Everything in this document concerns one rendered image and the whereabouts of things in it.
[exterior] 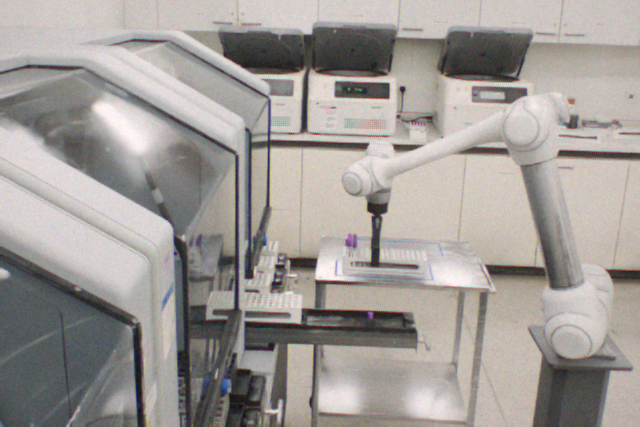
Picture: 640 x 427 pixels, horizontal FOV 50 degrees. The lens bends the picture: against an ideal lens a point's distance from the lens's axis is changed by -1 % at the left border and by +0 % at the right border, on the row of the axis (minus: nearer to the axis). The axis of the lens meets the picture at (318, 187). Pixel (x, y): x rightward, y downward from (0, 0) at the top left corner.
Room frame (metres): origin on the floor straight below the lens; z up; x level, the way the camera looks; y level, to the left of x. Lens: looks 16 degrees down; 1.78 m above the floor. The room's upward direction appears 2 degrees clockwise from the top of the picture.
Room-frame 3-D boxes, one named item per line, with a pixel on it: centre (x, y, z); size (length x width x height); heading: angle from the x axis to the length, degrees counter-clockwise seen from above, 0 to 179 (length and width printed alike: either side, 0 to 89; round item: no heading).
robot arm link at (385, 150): (2.28, -0.20, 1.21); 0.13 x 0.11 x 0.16; 153
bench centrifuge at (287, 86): (4.52, 0.39, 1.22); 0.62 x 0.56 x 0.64; 177
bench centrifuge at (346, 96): (4.51, -0.20, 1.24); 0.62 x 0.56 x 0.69; 0
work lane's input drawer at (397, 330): (1.91, 0.01, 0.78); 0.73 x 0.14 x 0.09; 89
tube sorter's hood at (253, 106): (2.15, 0.43, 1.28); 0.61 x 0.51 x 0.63; 179
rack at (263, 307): (1.91, 0.19, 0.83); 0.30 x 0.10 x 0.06; 89
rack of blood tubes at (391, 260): (2.29, -0.24, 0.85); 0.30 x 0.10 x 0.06; 87
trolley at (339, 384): (2.40, -0.31, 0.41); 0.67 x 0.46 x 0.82; 87
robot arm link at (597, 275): (1.99, -0.85, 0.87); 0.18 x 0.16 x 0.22; 153
